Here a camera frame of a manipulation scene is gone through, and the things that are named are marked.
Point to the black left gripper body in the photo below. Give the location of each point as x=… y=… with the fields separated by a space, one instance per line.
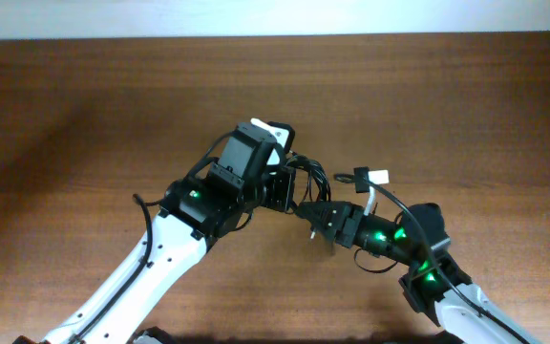
x=272 y=191

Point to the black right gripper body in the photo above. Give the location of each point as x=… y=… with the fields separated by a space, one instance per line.
x=352 y=221

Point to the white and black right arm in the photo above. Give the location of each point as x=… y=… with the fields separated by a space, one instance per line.
x=434 y=285

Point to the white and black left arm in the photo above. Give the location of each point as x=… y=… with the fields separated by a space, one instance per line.
x=194 y=213

